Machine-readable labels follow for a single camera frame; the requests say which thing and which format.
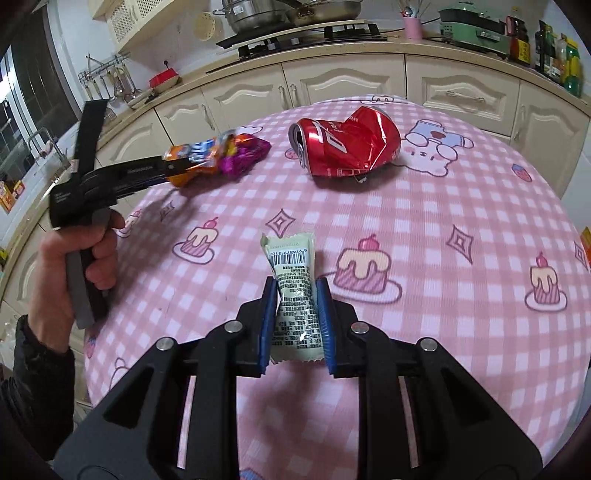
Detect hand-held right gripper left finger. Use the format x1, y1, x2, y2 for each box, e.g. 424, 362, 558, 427
53, 276, 280, 480

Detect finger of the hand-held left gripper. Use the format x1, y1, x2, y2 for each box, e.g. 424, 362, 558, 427
82, 155, 191, 189
112, 178, 172, 205

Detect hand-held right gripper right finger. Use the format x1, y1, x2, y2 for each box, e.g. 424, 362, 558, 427
315, 276, 542, 480

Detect orange snack wrapper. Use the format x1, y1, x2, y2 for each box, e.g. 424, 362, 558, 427
164, 131, 236, 189

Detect green white snack packet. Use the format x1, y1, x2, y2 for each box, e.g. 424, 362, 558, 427
260, 233, 324, 363

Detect purple snack wrapper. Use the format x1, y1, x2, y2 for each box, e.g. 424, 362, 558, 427
221, 134, 272, 178

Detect person's left forearm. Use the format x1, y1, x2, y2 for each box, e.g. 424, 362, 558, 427
0, 314, 77, 464

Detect person's left hand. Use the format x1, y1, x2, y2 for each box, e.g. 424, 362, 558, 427
27, 210, 126, 347

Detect yellow red box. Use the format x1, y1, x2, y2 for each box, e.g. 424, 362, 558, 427
0, 180, 26, 213

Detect steel faucet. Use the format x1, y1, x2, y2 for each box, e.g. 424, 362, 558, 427
28, 127, 70, 167

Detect white bowl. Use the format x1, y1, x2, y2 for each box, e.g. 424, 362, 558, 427
127, 92, 160, 110

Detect row of hanging utensils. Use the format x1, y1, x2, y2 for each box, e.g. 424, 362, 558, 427
85, 65, 139, 103

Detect red bowl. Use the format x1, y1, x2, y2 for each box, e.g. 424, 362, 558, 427
148, 69, 178, 89

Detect pink checked tablecloth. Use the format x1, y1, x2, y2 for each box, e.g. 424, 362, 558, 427
83, 95, 591, 480

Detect window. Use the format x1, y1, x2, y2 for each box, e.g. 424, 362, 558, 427
0, 9, 79, 185

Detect small cream lattice cabinet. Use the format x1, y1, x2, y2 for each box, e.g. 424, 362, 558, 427
90, 0, 185, 51

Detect yellow round strainer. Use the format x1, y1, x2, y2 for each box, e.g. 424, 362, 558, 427
193, 11, 217, 44

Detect steel steamer pot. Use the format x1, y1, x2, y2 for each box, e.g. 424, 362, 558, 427
221, 0, 278, 34

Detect crushed red can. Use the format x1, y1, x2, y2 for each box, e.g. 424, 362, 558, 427
288, 105, 402, 181

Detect black gas stove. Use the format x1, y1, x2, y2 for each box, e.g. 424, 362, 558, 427
215, 23, 389, 61

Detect cream lower cabinets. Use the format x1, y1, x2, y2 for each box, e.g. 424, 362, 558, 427
0, 51, 591, 416

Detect wooden board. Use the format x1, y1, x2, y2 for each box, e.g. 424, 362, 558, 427
231, 18, 370, 41

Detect frying pan with lid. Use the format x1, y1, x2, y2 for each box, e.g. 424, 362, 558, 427
277, 0, 363, 26

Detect cream drawer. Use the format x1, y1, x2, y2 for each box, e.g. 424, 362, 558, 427
406, 60, 521, 124

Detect bundle of chopsticks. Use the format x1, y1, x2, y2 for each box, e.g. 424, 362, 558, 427
394, 0, 430, 19

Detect green electric cooker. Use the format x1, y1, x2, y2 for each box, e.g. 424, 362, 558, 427
438, 2, 513, 58

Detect dark sauce jug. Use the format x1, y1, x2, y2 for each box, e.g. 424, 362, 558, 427
505, 7, 532, 68

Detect dark glass bottle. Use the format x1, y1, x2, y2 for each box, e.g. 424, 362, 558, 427
534, 21, 555, 75

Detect yellow green bottle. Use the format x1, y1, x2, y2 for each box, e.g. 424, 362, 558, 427
563, 39, 583, 97

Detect wall utensil rack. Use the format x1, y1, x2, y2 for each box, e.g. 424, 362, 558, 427
78, 53, 132, 86

